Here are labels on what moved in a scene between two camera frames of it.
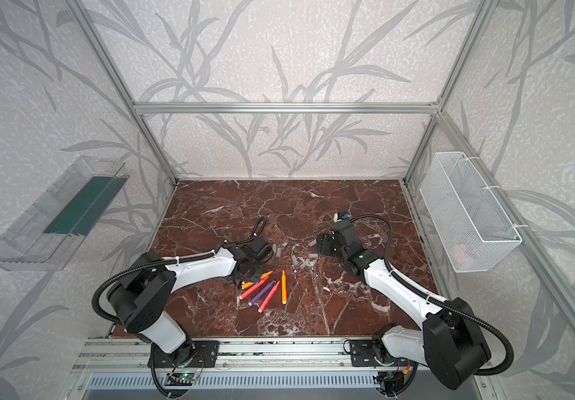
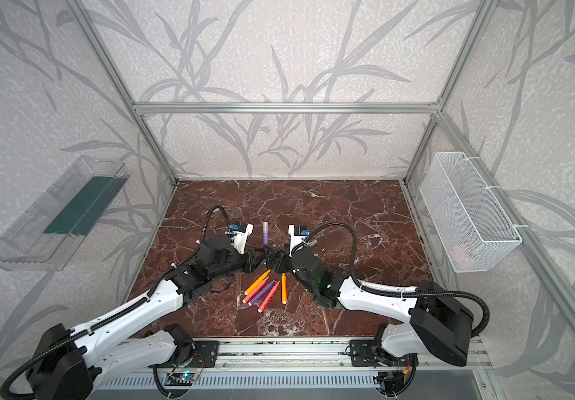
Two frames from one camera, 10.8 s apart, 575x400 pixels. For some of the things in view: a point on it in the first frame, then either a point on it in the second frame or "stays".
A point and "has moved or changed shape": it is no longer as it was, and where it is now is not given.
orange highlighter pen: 247,284 has moved or changed shape
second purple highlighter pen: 257,298 stays
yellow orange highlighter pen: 283,287 stays
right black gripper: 323,242 -> 277,252
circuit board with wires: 181,378 stays
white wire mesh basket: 471,224 stays
